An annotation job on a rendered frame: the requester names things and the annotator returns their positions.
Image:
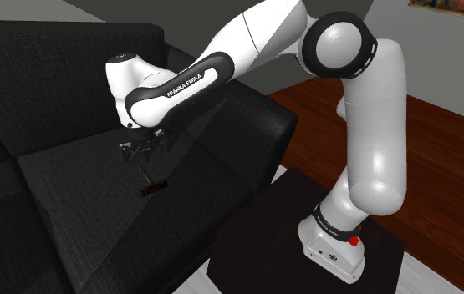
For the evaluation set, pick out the black fabric sofa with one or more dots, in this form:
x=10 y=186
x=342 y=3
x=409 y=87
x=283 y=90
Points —
x=72 y=171

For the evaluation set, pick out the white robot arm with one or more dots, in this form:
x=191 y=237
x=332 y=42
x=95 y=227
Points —
x=372 y=134

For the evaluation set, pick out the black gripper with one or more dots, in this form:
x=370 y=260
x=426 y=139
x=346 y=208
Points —
x=143 y=140

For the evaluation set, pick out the gold framed wall picture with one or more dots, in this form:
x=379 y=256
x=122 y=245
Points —
x=459 y=8

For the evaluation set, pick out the dark robot stand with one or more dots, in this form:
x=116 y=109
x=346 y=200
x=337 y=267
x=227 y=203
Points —
x=264 y=244

